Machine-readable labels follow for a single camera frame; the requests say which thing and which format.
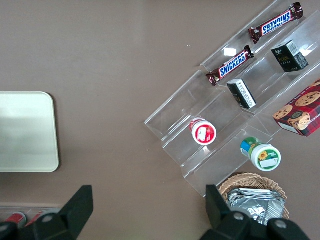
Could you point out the small black carton box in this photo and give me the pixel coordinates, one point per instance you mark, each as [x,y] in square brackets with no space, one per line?
[241,93]

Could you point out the red lid yogurt cup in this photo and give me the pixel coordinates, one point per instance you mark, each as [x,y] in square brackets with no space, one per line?
[203,132]

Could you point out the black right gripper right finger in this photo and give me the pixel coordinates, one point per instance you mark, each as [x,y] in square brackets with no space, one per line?
[217,207]

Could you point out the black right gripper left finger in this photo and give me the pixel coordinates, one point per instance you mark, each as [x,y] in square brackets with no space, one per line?
[72,210]

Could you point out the large black carton box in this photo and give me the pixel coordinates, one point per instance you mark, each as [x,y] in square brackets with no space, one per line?
[287,58]

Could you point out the green sunflower lid cup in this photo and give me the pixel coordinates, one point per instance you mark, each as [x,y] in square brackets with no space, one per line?
[265,156]

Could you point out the red cookie box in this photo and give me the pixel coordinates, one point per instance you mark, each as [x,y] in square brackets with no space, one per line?
[302,110]

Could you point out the clear acrylic stepped shelf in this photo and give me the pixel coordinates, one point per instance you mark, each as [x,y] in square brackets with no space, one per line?
[212,100]

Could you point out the white rectangular tray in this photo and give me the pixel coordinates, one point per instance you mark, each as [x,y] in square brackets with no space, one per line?
[25,130]

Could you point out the brown Snickers bar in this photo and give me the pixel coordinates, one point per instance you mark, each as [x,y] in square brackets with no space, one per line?
[275,23]
[231,65]

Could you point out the clear acrylic bottle rack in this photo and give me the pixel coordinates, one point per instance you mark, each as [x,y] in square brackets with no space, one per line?
[50,206]

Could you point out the light tan wicker basket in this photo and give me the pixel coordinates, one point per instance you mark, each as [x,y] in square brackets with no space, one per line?
[250,178]

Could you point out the silver foil packet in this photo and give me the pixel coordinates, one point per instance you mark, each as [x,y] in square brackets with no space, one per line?
[257,205]

